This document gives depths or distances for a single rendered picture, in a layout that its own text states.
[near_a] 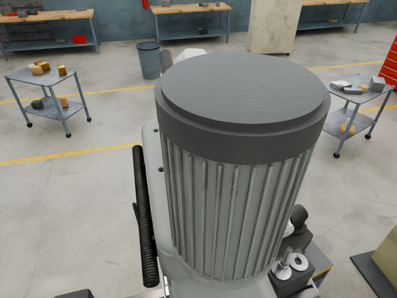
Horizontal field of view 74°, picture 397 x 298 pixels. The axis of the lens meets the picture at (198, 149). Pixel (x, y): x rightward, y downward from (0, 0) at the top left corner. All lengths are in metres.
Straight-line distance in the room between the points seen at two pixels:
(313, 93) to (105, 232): 2.77
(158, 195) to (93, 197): 2.72
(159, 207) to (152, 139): 0.24
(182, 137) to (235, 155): 0.06
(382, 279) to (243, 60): 2.75
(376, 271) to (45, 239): 3.09
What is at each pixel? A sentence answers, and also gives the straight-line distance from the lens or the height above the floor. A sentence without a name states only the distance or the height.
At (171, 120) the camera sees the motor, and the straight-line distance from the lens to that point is 0.27.
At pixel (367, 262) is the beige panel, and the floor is 0.03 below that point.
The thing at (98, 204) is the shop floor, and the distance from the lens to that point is 3.21.
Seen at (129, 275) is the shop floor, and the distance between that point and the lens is 2.66.
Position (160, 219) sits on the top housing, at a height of 1.89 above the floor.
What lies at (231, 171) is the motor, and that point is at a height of 2.15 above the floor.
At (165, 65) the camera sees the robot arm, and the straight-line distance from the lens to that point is 0.73.
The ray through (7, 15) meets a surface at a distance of 7.99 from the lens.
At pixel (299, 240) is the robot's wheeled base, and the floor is 0.57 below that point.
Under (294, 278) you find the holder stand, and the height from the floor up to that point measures 1.11.
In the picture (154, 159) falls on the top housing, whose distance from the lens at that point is 0.69.
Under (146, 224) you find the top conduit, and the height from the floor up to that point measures 1.81.
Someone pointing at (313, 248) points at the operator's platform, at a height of 0.40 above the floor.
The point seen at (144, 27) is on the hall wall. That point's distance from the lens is 8.27.
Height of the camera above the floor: 2.34
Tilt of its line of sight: 39 degrees down
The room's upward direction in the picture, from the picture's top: straight up
